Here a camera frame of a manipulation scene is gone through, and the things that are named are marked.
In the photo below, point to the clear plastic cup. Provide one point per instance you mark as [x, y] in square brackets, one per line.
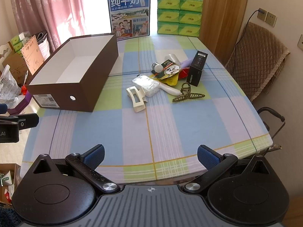
[171, 58]

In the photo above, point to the black product box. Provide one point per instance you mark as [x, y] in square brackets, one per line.
[196, 71]

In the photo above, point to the white shopping bags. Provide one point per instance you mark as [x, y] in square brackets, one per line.
[43, 43]

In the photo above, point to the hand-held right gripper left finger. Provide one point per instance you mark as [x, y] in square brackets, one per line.
[95, 156]

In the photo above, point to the red orange toy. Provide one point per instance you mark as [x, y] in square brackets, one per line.
[24, 89]

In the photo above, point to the wooden door panel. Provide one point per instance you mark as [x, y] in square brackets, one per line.
[220, 16]

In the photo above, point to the white electric toothbrush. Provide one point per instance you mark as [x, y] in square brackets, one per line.
[170, 90]

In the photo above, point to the open box with packets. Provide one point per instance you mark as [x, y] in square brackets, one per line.
[8, 184]

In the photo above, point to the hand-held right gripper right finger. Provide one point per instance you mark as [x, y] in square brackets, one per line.
[208, 157]

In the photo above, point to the dark green card package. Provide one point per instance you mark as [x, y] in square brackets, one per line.
[171, 69]

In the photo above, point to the black metal frame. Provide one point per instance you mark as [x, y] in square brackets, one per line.
[277, 118]

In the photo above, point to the olive green hair claw clip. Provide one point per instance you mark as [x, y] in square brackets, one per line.
[189, 96]

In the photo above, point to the white plastic bag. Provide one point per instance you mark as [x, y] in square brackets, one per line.
[8, 87]

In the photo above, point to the brown cardboard storage box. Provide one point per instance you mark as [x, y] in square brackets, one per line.
[90, 80]

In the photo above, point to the plaid tablecloth desktop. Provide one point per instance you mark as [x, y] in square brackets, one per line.
[165, 123]

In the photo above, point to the red snack packet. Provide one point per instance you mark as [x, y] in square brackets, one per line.
[183, 73]

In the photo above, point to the purple tube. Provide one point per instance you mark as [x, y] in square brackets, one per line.
[185, 63]

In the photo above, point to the pink curtain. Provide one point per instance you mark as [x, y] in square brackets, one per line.
[47, 7]

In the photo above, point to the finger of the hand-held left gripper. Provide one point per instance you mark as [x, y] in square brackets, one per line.
[26, 121]
[2, 108]

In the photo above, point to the chair with brown quilted cover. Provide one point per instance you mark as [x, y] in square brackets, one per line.
[258, 61]

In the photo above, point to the loose green tissue packs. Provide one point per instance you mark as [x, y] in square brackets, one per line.
[17, 43]

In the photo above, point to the beige wall socket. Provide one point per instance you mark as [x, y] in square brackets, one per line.
[271, 19]
[262, 16]

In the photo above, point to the clear plastic packet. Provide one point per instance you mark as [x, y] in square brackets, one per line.
[146, 85]

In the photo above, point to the small white balm jar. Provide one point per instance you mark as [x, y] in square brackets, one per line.
[157, 68]

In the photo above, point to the blue printed milk carton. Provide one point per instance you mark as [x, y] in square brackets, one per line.
[129, 16]

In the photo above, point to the white hair claw clip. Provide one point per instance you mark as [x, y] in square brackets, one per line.
[137, 99]

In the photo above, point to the stack of green tissue packets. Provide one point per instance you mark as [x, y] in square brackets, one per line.
[180, 16]

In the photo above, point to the purple plastic item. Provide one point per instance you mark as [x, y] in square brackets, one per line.
[20, 104]

